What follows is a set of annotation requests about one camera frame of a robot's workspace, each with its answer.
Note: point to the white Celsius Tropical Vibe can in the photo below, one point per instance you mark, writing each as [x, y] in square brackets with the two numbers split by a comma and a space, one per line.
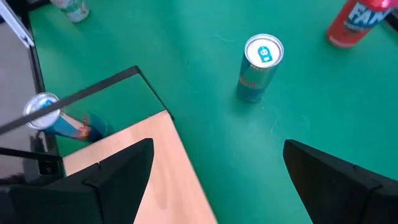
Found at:
[73, 11]

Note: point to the white metal bar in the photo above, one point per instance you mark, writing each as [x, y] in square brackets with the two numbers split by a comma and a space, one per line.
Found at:
[17, 28]

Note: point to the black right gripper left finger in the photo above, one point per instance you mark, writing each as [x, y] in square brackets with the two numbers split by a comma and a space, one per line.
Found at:
[109, 193]

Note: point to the black metal table frame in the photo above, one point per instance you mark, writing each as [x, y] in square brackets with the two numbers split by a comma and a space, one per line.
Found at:
[38, 71]

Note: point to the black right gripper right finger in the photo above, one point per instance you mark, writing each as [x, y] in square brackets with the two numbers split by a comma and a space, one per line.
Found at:
[342, 199]

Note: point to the blue silver Red Bull can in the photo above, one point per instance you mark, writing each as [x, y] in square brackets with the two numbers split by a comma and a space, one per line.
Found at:
[71, 127]
[258, 74]

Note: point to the wooden board tray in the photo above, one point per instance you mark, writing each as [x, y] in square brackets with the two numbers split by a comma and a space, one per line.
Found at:
[174, 174]

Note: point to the red Fanta strawberry can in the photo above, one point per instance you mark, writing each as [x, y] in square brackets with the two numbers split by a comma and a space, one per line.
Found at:
[348, 28]

